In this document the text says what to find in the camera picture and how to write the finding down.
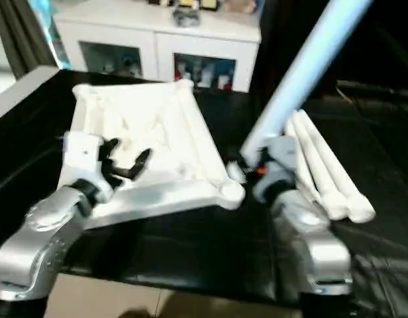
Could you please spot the white plastic table top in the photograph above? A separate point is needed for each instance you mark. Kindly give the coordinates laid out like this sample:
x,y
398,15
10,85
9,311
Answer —
x,y
164,132

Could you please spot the white plastic table leg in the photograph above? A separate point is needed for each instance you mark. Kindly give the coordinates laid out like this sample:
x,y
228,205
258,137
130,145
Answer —
x,y
343,179
323,172
310,59
305,165

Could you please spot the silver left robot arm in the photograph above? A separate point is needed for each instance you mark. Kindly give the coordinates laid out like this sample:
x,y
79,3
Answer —
x,y
38,245

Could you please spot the black work mat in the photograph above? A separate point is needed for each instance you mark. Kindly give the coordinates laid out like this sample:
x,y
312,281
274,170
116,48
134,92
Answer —
x,y
191,252

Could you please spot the white glass-door cabinet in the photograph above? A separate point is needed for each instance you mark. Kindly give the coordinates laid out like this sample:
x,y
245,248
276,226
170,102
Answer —
x,y
151,33

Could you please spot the black metal bar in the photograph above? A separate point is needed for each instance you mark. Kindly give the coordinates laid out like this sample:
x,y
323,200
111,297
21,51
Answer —
x,y
376,89

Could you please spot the dark grey curtain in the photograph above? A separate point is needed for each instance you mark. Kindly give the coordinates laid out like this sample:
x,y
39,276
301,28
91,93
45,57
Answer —
x,y
15,33

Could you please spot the crumpled silver object on cabinet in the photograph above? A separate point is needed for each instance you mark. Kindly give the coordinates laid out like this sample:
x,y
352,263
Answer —
x,y
186,17

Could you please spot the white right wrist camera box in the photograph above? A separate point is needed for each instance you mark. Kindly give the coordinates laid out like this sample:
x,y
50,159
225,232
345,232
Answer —
x,y
280,169

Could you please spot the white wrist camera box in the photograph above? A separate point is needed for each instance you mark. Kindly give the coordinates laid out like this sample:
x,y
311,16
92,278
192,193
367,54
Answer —
x,y
280,169
81,156

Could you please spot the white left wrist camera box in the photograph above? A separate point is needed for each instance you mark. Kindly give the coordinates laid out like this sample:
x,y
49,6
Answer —
x,y
81,156

